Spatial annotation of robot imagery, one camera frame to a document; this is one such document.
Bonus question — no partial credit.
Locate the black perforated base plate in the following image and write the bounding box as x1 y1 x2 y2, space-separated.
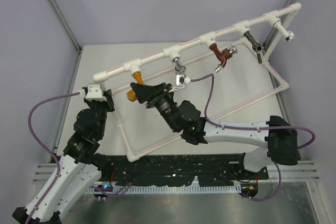
99 154 269 187

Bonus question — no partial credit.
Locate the white slotted cable duct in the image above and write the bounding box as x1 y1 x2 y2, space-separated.
89 184 242 196

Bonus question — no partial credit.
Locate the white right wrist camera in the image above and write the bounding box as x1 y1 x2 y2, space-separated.
170 74 191 92

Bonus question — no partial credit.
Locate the dark grey lever faucet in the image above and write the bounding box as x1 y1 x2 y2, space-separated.
243 31 263 64

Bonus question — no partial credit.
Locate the chrome lever faucet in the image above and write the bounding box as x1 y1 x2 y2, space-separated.
172 57 186 74

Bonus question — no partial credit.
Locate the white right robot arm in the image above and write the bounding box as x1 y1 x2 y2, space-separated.
130 82 298 179

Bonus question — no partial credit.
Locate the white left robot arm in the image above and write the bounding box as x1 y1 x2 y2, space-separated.
13 84 115 223

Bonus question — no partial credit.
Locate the white PVC pipe frame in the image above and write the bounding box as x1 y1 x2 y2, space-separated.
92 2 301 162

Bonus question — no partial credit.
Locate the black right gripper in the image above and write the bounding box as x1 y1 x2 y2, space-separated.
131 81 181 131

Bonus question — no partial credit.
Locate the aluminium front rail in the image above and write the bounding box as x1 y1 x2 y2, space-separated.
33 161 320 184

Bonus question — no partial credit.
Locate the brown water faucet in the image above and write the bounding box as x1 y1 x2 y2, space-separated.
209 43 238 73

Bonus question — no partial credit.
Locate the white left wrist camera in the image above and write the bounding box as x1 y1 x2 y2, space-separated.
78 83 103 101

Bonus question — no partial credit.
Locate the yellow water faucet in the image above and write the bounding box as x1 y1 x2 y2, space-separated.
127 71 144 102

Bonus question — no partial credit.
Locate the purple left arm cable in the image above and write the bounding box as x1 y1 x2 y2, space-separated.
27 92 134 224

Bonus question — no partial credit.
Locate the aluminium frame post left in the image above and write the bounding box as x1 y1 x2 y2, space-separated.
30 0 83 53

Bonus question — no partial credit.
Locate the white chrome-tipped faucet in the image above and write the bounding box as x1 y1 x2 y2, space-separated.
274 22 295 42

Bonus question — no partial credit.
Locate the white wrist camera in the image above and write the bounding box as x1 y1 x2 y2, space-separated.
78 83 103 101
170 74 191 92

